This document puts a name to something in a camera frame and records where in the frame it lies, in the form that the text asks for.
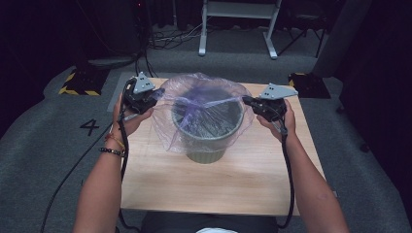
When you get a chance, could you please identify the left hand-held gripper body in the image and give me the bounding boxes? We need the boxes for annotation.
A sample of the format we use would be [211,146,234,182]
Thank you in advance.
[123,72,158,115]

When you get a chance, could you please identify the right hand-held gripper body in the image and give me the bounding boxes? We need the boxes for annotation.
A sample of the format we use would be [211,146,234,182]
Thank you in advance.
[254,83,299,123]

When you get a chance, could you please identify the purple plastic bag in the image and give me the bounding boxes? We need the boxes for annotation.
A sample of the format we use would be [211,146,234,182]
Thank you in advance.
[150,72,257,155]

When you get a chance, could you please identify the green plastic bin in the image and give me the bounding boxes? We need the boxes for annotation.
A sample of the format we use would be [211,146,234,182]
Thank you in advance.
[170,85,246,165]

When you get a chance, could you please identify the person's right hand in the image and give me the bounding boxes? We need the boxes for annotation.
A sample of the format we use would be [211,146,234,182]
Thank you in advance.
[257,99,297,144]

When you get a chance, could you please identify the person's left hand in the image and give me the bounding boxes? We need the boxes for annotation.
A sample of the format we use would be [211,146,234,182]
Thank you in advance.
[112,95,154,139]

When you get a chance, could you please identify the black yellow striped base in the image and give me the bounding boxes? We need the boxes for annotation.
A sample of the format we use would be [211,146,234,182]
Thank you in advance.
[288,72,332,99]
[57,68,110,97]

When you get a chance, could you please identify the grey flat stand base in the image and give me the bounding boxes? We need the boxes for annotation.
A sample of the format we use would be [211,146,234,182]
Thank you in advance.
[86,55,140,70]

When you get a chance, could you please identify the black tripod stand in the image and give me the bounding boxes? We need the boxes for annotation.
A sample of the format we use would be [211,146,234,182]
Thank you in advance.
[277,11,327,60]

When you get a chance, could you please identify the grey column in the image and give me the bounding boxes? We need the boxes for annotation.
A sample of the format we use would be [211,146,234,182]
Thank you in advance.
[311,0,373,79]

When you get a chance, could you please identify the person's dark clothing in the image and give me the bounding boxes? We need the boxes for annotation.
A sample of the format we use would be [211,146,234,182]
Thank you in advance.
[139,211,280,233]

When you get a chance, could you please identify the small white object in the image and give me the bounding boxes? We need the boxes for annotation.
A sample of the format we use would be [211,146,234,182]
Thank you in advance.
[195,226,240,233]

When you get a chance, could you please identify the red string bracelet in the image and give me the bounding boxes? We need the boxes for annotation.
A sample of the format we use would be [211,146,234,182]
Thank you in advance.
[103,131,126,151]

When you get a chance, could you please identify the bundle of floor cables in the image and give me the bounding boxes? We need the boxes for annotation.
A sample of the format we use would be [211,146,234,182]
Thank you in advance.
[147,21,208,51]

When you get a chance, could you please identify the dark bead bracelet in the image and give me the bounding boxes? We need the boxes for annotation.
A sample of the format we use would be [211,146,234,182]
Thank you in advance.
[98,147,126,158]

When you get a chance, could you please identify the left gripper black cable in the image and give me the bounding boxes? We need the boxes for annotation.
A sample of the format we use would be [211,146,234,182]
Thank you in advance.
[116,79,142,233]

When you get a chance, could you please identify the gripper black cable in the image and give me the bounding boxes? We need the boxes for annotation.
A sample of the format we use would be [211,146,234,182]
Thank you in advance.
[275,106,296,230]
[116,79,142,233]

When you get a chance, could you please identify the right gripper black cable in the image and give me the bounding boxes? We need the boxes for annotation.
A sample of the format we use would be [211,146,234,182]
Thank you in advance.
[275,106,296,230]

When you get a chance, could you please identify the white metal table frame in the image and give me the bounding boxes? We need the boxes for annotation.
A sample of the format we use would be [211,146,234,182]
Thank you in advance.
[197,0,283,60]

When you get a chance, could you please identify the black floor cable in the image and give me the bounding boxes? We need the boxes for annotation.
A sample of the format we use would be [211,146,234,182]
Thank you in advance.
[39,121,115,233]

